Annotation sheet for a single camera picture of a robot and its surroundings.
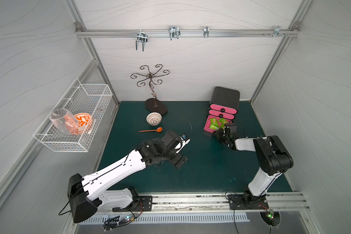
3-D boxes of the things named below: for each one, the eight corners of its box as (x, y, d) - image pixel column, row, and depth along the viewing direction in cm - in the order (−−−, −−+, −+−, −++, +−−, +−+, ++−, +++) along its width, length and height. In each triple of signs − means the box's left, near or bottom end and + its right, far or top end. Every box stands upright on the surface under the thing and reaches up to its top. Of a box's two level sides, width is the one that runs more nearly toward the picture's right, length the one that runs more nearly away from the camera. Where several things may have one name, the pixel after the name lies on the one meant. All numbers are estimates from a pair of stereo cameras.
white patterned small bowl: (146, 126, 107) (145, 122, 103) (148, 116, 113) (147, 112, 110) (161, 126, 107) (160, 122, 103) (162, 116, 113) (161, 112, 110)
